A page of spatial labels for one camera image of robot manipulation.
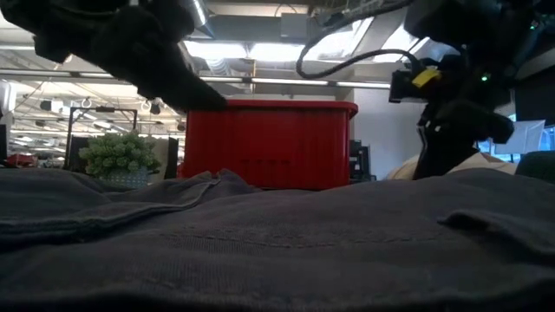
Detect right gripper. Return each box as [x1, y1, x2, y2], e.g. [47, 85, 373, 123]
[402, 0, 547, 181]

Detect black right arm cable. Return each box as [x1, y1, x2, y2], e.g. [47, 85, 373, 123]
[295, 0, 424, 81]

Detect long ceiling light strip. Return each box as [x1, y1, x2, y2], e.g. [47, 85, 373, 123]
[0, 68, 391, 91]

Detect black equipment rack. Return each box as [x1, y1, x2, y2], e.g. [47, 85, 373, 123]
[349, 139, 377, 183]

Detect cream folded garment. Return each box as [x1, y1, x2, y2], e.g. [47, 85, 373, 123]
[385, 151, 519, 181]

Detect black metal frame stand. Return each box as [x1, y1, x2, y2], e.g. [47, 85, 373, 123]
[64, 107, 139, 170]

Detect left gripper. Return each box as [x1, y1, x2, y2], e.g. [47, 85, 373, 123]
[0, 0, 229, 112]

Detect dark grey garment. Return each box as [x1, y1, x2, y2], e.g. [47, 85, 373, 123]
[0, 166, 555, 312]

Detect white board by window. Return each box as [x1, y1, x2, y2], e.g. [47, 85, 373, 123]
[493, 119, 547, 156]

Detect red plastic laundry bin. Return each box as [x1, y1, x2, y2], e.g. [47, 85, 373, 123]
[179, 99, 360, 192]

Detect yellow gripper cable tag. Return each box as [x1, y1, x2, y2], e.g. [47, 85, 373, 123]
[411, 68, 443, 88]

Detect pale green artificial plant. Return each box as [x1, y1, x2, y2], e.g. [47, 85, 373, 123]
[78, 132, 163, 190]

